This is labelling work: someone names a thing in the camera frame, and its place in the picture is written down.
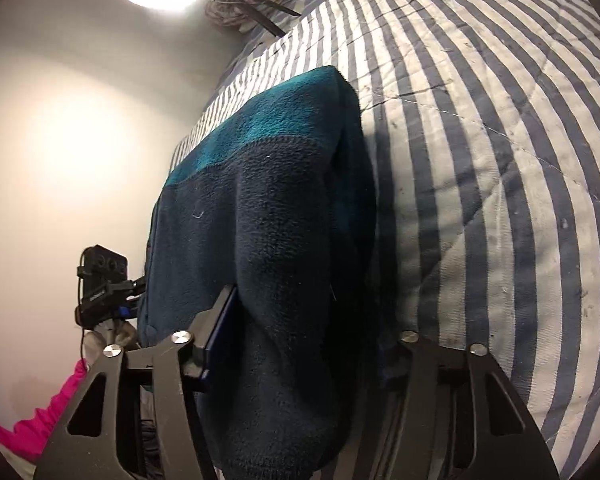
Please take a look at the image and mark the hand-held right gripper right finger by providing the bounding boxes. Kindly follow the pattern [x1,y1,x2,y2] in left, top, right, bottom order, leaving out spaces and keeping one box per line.
[380,330,561,480]

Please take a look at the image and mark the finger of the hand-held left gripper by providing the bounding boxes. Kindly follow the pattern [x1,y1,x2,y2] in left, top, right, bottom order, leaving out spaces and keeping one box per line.
[114,275,151,321]

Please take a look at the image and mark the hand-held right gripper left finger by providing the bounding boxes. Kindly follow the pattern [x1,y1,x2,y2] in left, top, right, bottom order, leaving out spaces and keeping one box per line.
[32,284,241,480]

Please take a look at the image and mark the teal plaid fleece garment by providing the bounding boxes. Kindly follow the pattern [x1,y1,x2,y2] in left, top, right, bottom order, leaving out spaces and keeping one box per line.
[137,65,381,480]

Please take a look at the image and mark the person's left forearm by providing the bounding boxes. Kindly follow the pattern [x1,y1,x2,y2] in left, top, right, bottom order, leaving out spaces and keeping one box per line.
[0,359,89,462]

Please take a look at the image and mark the person's left hand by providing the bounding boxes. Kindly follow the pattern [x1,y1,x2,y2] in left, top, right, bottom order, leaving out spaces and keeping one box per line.
[92,316,142,357]

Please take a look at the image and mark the blue white striped blanket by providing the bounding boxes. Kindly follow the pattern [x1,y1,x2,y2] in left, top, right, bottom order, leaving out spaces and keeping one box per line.
[170,0,600,461]

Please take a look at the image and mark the black tripod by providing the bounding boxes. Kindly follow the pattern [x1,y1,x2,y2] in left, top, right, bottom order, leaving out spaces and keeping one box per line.
[207,0,302,39]

